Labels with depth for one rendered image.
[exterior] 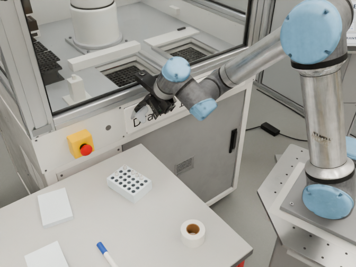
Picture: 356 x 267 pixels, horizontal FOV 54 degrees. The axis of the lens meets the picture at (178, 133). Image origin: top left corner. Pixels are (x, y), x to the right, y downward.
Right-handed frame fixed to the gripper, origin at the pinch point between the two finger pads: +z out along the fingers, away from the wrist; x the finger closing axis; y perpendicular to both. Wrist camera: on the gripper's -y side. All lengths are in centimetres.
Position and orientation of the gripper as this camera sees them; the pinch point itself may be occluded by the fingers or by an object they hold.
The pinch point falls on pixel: (147, 108)
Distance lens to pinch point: 130.5
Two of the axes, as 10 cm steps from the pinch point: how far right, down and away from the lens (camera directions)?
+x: 7.9, -4.4, 4.2
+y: 5.3, 8.4, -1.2
